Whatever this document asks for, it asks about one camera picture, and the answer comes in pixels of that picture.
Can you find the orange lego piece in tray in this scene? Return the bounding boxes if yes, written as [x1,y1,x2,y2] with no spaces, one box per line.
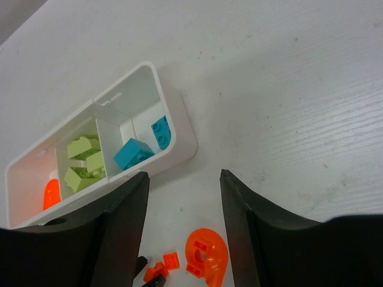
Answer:
[42,178,61,210]

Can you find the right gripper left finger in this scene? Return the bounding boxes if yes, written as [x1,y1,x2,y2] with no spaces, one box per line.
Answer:
[1,172,150,286]

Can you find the small orange lego pieces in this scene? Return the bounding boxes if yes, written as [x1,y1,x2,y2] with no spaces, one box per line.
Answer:
[143,252,181,283]

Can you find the white three-compartment tray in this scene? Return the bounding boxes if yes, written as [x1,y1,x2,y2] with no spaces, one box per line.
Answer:
[5,62,197,229]

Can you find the blue lego brick pair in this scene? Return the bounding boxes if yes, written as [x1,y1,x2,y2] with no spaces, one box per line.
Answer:
[151,115,172,150]

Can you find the orange round lego piece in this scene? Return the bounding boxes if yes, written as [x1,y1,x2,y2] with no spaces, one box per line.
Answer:
[185,228,229,287]

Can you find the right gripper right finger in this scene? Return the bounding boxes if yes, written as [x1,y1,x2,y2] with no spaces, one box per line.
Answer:
[220,170,382,286]

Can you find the green lego brick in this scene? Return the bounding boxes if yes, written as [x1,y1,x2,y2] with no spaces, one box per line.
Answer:
[64,135,106,193]

